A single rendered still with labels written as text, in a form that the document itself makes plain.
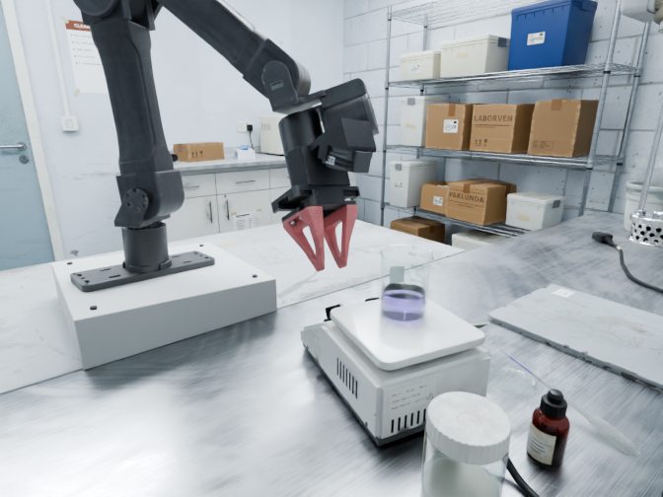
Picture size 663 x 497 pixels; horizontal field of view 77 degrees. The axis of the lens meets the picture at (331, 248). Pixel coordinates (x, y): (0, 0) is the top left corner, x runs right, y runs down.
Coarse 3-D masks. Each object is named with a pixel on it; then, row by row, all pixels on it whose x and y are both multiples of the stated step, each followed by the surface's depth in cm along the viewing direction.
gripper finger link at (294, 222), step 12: (300, 204) 54; (288, 216) 53; (300, 216) 51; (312, 216) 49; (324, 216) 56; (288, 228) 53; (300, 228) 53; (312, 228) 50; (300, 240) 53; (324, 240) 51; (312, 252) 52; (324, 252) 51; (324, 264) 51
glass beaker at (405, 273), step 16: (400, 240) 45; (384, 256) 41; (400, 256) 45; (416, 256) 44; (432, 256) 41; (384, 272) 42; (400, 272) 41; (416, 272) 40; (384, 288) 42; (400, 288) 41; (416, 288) 41; (384, 304) 43; (400, 304) 42; (416, 304) 42; (400, 320) 42; (416, 320) 42
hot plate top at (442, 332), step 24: (336, 312) 45; (360, 312) 45; (432, 312) 45; (360, 336) 40; (384, 336) 40; (408, 336) 40; (432, 336) 40; (456, 336) 40; (480, 336) 40; (384, 360) 36; (408, 360) 37
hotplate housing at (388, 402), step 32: (320, 352) 48; (352, 352) 41; (480, 352) 41; (352, 384) 41; (384, 384) 36; (416, 384) 37; (448, 384) 39; (480, 384) 41; (384, 416) 37; (416, 416) 39
